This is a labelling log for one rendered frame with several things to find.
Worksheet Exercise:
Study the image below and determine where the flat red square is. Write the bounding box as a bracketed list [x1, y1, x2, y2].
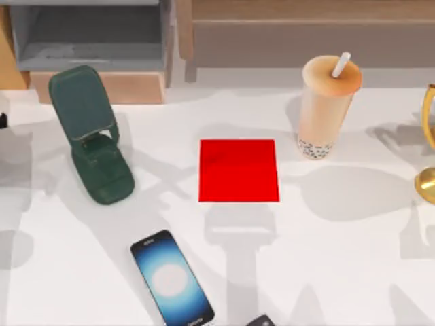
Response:
[198, 138, 281, 204]

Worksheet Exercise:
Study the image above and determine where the pale wooden drawer front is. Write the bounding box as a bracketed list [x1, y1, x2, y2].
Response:
[29, 70, 164, 105]

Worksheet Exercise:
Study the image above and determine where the bubble tea cup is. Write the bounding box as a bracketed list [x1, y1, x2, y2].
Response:
[298, 55, 363, 160]

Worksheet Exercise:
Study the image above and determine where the black smartphone with blue screen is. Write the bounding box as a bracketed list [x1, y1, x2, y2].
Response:
[130, 229, 216, 326]

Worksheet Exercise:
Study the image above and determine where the dark green phone stand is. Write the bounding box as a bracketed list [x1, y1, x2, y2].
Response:
[48, 65, 136, 206]

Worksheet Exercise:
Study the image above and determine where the white straw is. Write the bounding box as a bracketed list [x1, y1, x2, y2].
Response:
[332, 51, 352, 79]

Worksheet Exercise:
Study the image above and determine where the small dark grey object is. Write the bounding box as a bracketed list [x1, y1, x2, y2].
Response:
[245, 314, 280, 326]

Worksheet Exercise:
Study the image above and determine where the gold trophy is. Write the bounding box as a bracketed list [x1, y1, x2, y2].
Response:
[414, 83, 435, 206]

